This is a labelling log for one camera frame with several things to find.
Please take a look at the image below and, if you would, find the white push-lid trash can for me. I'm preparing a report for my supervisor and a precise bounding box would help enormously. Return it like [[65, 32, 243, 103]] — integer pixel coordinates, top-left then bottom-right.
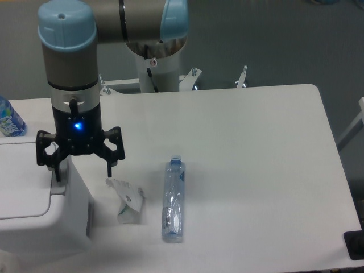
[[1, 136, 94, 255]]

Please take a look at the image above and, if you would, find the blue labelled drink bottle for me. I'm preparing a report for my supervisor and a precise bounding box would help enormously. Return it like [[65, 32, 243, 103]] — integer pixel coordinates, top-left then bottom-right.
[[1, 96, 27, 137]]

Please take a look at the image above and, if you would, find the crumpled white paper carton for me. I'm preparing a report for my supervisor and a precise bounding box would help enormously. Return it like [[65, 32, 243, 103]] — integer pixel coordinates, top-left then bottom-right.
[[105, 178, 144, 224]]

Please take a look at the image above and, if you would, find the black clamp at table edge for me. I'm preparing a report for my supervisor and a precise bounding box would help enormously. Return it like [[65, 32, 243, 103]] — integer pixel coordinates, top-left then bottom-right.
[[344, 230, 363, 260]]

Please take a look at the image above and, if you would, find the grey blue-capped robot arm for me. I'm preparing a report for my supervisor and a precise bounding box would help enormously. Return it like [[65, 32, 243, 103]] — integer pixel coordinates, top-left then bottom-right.
[[36, 1, 189, 181]]

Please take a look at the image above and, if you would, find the empty clear plastic bottle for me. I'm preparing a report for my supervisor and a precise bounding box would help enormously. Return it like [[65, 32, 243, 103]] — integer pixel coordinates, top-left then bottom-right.
[[161, 155, 186, 243]]

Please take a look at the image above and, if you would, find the white frame at right edge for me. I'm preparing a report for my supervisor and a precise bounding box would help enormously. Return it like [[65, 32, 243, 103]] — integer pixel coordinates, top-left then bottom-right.
[[337, 97, 363, 152]]

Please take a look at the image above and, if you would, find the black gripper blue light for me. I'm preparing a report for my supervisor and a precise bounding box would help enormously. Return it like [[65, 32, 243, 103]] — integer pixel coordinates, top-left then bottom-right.
[[35, 105, 126, 183]]

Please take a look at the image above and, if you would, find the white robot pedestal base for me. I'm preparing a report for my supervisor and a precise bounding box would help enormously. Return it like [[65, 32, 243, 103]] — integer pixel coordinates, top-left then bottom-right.
[[99, 37, 202, 96]]

